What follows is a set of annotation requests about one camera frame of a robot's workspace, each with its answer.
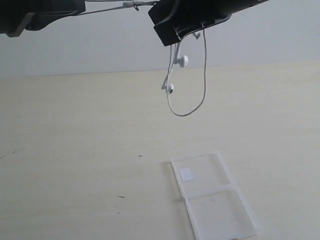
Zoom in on clear plastic storage case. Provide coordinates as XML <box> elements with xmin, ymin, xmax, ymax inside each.
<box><xmin>171</xmin><ymin>151</ymin><xmax>260</xmax><ymax>240</ymax></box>

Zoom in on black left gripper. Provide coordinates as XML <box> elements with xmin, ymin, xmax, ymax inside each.
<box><xmin>0</xmin><ymin>0</ymin><xmax>86</xmax><ymax>38</ymax></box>

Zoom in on white wired earphones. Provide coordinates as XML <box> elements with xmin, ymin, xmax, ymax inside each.
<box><xmin>74</xmin><ymin>0</ymin><xmax>208</xmax><ymax>118</ymax></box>

